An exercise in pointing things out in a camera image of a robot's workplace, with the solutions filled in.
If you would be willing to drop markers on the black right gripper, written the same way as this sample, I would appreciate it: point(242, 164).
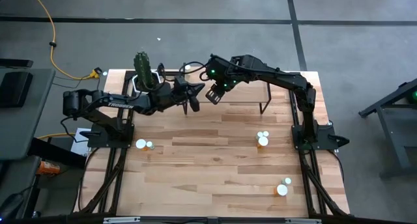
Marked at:
point(221, 75)

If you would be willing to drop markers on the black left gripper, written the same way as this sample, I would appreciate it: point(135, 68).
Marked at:
point(180, 89)

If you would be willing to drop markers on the small pale yellow medicine bottle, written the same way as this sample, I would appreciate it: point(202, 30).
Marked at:
point(187, 67)
point(266, 133)
point(287, 181)

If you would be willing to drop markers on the small teal medicine bottle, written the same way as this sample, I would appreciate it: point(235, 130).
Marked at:
point(259, 134)

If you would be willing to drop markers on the large orange medicine bottle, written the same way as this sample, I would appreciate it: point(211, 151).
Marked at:
point(263, 141)
point(281, 190)

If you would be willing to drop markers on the clear bottle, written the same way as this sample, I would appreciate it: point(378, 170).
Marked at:
point(150, 145)

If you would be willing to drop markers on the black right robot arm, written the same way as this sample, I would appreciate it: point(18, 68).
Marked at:
point(280, 79)

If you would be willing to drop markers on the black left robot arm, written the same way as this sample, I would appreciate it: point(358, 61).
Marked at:
point(97, 100)

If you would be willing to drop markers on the white faceted plant pot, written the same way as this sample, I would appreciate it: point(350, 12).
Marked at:
point(158, 74)

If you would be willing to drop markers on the green cactus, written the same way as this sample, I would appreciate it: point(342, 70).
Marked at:
point(143, 66)

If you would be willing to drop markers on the white paper sheet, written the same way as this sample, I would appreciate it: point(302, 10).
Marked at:
point(78, 149)

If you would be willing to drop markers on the grey desk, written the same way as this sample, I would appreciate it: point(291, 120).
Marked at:
point(26, 126)

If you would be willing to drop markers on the dark metal table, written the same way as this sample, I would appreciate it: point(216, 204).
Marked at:
point(391, 120)

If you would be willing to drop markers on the black flat device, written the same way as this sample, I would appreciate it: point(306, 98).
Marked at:
point(14, 89)

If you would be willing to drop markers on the silver frame bracket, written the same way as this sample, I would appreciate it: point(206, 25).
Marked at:
point(121, 220)
point(303, 221)

